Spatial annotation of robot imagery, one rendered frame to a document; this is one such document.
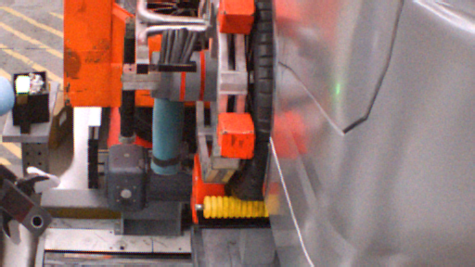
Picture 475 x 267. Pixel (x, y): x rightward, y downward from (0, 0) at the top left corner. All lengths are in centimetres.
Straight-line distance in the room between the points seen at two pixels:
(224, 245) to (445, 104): 152
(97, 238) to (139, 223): 17
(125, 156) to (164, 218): 35
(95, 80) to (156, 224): 59
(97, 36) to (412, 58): 156
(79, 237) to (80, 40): 71
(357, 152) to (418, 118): 14
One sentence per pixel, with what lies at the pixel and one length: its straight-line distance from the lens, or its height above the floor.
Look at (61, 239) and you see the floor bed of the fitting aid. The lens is 256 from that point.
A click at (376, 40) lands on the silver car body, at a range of 95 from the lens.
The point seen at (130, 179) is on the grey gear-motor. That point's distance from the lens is 234.
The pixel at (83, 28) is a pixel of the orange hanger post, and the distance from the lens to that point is 232.
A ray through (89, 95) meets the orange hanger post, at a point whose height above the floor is 57.
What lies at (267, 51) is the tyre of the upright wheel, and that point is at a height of 105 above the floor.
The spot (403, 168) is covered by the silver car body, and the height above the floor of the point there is 119.
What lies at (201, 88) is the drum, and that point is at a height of 85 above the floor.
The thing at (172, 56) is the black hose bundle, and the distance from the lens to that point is 167.
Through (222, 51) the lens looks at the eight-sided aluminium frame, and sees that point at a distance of 166.
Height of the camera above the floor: 167
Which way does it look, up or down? 33 degrees down
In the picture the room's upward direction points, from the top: 4 degrees clockwise
